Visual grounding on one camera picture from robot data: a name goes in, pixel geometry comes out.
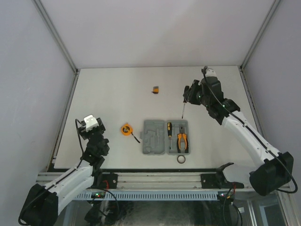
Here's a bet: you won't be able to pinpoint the screwdriver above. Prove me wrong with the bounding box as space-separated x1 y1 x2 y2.
167 122 172 149
181 99 187 119

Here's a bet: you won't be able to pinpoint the orange black pliers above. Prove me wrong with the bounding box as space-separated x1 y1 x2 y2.
176 125 189 153

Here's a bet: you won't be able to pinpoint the grey plastic tool case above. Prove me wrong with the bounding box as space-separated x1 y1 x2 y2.
140 120 190 155

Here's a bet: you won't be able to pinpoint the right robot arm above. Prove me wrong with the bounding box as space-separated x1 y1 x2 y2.
183 76 298 196

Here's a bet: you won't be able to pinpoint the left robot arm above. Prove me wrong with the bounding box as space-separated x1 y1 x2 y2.
18 115 110 226

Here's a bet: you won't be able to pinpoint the orange hex key set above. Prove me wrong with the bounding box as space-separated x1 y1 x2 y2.
152 86 159 94

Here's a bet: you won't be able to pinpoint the orange tape measure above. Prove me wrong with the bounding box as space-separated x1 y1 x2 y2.
121 123 141 144

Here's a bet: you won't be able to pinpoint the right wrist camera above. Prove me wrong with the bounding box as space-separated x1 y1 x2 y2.
202 66 217 77

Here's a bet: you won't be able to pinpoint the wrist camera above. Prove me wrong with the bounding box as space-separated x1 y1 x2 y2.
202 66 217 77
83 114 99 132

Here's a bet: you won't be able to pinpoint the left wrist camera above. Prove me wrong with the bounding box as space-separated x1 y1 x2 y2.
83 114 99 132

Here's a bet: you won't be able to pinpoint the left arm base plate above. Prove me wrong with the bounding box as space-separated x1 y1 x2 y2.
92 173 118 190

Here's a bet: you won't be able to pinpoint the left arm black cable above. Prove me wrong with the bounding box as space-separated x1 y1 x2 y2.
75 119 87 161

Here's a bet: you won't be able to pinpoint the grey slotted cable duct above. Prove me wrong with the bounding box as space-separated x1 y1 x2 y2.
74 191 218 201

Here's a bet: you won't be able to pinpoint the aluminium front rail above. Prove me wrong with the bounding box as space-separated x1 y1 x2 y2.
35 171 290 191

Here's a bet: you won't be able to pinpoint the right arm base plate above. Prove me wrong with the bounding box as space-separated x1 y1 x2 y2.
200 173 227 189

